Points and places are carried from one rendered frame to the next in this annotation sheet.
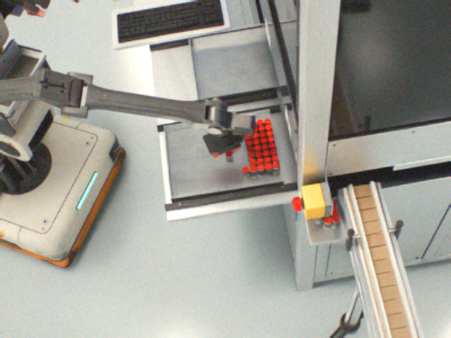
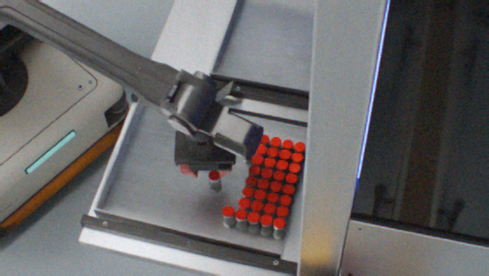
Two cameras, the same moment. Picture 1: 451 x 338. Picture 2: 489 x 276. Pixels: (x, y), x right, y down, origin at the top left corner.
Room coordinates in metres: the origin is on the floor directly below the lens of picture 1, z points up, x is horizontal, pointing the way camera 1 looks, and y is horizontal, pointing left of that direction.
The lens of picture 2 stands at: (0.28, -0.26, 2.13)
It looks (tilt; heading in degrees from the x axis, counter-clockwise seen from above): 57 degrees down; 16
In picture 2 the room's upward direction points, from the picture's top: 4 degrees counter-clockwise
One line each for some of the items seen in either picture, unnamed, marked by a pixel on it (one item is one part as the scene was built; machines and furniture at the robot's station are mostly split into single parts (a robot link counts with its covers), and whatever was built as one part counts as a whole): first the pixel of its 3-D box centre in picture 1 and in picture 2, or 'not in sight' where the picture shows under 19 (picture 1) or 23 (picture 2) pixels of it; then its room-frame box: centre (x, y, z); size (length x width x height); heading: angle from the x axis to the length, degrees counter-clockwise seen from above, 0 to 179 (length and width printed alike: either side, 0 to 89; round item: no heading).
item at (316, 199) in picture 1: (315, 200); not in sight; (0.71, -0.22, 0.99); 0.08 x 0.07 x 0.07; 89
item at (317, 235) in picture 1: (328, 221); not in sight; (0.69, -0.26, 0.87); 0.14 x 0.13 x 0.02; 89
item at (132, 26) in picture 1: (169, 18); not in sight; (1.64, 0.11, 0.82); 0.40 x 0.14 x 0.02; 88
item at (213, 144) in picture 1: (221, 134); (203, 139); (0.95, 0.00, 1.04); 0.10 x 0.07 x 0.07; 103
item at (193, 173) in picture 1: (221, 155); (206, 173); (0.96, 0.01, 0.90); 0.34 x 0.26 x 0.04; 88
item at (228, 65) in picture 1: (242, 63); (308, 44); (1.30, -0.11, 0.90); 0.34 x 0.26 x 0.04; 89
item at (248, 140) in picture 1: (250, 150); (252, 182); (0.96, -0.08, 0.90); 0.18 x 0.02 x 0.05; 178
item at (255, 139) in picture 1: (257, 148); (265, 184); (0.96, -0.10, 0.90); 0.18 x 0.02 x 0.05; 178
